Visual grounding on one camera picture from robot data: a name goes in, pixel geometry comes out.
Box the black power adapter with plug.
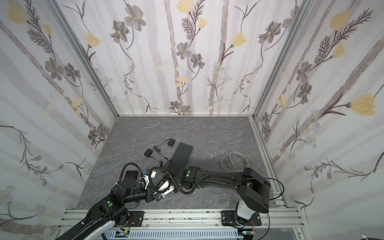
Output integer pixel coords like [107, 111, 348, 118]
[144, 149, 163, 167]

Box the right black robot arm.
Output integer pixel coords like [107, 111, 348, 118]
[164, 161, 271, 220]

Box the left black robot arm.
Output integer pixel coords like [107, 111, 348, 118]
[57, 163, 154, 240]

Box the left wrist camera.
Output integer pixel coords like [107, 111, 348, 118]
[153, 193, 165, 202]

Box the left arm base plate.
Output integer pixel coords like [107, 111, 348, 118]
[115, 211, 145, 228]

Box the white slotted cable duct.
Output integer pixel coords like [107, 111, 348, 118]
[104, 229, 244, 240]

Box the grey coiled ethernet cable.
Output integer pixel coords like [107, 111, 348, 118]
[212, 149, 250, 174]

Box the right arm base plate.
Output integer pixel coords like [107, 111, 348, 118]
[220, 210, 262, 228]

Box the aluminium mounting rail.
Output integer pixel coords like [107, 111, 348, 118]
[56, 208, 304, 230]

